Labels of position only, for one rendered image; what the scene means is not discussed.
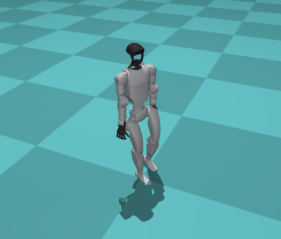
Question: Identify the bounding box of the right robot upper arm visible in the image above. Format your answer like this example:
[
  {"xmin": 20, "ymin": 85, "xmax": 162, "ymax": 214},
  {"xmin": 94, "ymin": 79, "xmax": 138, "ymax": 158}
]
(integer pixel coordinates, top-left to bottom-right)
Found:
[{"xmin": 114, "ymin": 71, "xmax": 129, "ymax": 107}]

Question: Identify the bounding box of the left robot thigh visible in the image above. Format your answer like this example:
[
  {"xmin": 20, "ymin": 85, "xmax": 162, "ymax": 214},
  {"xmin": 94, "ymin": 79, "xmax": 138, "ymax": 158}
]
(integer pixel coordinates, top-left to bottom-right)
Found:
[{"xmin": 146, "ymin": 106, "xmax": 160, "ymax": 146}]

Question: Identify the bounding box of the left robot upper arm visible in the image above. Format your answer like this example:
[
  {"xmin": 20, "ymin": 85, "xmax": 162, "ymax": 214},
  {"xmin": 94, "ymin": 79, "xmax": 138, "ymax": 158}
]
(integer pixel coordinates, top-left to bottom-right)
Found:
[{"xmin": 146, "ymin": 64, "xmax": 159, "ymax": 94}]

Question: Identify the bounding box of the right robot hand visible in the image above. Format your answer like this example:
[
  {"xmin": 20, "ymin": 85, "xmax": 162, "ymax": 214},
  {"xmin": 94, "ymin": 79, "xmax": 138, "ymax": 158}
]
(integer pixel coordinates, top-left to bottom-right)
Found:
[{"xmin": 116, "ymin": 121, "xmax": 129, "ymax": 140}]

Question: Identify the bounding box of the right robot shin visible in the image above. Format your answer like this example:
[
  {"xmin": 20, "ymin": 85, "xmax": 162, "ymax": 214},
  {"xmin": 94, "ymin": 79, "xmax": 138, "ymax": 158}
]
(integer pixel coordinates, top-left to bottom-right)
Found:
[{"xmin": 131, "ymin": 149, "xmax": 144, "ymax": 176}]

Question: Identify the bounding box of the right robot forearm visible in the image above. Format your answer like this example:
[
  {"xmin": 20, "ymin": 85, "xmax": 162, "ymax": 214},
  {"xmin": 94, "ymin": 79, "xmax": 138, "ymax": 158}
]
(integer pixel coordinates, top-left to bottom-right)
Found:
[{"xmin": 117, "ymin": 99, "xmax": 126, "ymax": 126}]

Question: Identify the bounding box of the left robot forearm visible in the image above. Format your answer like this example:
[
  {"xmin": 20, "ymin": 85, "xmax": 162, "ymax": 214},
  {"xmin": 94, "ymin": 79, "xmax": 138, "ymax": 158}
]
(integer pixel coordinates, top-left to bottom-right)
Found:
[{"xmin": 149, "ymin": 91, "xmax": 158, "ymax": 107}]

